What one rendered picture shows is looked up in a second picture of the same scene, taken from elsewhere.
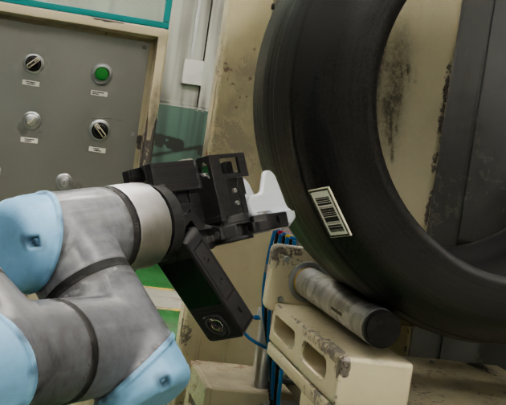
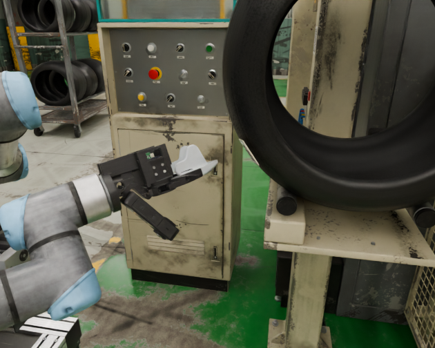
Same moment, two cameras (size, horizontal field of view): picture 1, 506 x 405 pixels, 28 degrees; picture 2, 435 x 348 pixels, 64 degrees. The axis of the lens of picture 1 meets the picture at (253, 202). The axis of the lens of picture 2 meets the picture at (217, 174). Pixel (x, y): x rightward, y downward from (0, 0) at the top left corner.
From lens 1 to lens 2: 57 cm
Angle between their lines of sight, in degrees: 29
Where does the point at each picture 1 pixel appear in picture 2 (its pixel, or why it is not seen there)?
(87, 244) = (38, 229)
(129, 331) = (45, 286)
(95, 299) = (30, 267)
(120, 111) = (219, 64)
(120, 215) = (67, 204)
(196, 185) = (135, 167)
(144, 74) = not seen: hidden behind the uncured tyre
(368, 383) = (280, 232)
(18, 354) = not seen: outside the picture
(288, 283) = not seen: hidden behind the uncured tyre
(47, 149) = (192, 85)
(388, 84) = (327, 47)
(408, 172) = (341, 94)
